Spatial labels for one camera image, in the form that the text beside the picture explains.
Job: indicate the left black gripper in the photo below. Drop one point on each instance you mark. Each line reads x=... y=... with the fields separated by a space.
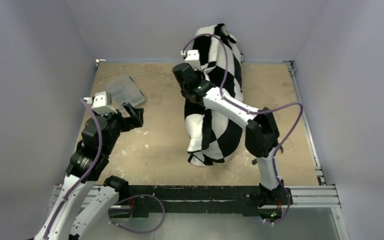
x=130 y=123

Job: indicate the black white checkered pillowcase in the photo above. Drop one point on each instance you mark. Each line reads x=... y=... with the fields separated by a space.
x=214 y=136

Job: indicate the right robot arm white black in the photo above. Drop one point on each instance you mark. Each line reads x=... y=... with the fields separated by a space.
x=261 y=131

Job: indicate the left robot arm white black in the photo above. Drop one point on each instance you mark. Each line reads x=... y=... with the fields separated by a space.
x=98 y=138

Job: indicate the clear plastic organizer box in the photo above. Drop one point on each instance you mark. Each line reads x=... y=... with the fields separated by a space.
x=124 y=90

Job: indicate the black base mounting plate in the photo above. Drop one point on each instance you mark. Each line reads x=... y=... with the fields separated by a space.
x=182 y=199

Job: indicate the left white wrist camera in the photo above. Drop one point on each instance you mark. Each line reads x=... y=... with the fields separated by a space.
x=101 y=103

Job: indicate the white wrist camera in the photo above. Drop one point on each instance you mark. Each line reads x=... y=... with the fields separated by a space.
x=192 y=57
x=101 y=103

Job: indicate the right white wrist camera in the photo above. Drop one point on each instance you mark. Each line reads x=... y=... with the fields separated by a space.
x=192 y=57

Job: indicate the black handled hammer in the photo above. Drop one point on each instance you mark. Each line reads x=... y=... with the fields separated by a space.
x=254 y=161

